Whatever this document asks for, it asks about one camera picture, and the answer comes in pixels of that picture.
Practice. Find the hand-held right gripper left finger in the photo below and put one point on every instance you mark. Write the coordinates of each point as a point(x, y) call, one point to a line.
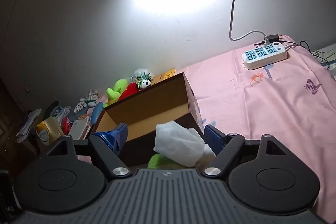
point(118, 136)

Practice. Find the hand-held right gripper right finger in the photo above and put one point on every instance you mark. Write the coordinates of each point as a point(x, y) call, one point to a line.
point(212, 138)

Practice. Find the white fluffy plush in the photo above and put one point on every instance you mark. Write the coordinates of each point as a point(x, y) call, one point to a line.
point(176, 142)

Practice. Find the green frog plush toy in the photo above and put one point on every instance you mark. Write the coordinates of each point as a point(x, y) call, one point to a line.
point(157, 161)

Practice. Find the brown cardboard box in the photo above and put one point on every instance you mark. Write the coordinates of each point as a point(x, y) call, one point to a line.
point(157, 103)

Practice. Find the blue glasses case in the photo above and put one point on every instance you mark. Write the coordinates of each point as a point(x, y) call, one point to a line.
point(95, 115)

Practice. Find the white power bank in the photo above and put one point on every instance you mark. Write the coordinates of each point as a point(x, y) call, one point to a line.
point(77, 129)

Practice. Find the lime green plush toy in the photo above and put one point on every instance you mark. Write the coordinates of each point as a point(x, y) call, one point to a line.
point(115, 90)

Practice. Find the red plush toy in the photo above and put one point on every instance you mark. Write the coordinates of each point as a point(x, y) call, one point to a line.
point(128, 90)

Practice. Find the white gloves bundle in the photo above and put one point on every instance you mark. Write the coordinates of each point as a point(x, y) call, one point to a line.
point(84, 103)

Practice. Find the red plastic bag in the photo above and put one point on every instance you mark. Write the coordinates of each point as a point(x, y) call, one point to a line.
point(65, 124)

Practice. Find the pink printed bedsheet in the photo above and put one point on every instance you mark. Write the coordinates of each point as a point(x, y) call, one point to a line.
point(262, 108)

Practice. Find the clear plastic wrap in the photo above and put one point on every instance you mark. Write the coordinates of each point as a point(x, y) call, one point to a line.
point(61, 111)

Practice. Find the panda plush with white hair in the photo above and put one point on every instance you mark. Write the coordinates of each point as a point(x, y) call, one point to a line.
point(141, 78)

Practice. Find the gold paper bag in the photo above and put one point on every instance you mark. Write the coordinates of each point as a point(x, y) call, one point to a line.
point(48, 132)

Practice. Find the dark curved object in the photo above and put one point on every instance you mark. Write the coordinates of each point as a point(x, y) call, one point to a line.
point(50, 108)

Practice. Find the yellow flat box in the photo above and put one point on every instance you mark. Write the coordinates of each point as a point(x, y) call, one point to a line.
point(165, 75)

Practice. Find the white power strip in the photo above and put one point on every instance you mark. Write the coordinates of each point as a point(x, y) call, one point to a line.
point(263, 55)

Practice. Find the black power adapter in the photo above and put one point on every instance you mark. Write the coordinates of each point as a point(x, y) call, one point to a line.
point(273, 39)

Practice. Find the light patterned cloth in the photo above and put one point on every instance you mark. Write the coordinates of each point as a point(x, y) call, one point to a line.
point(326, 56)

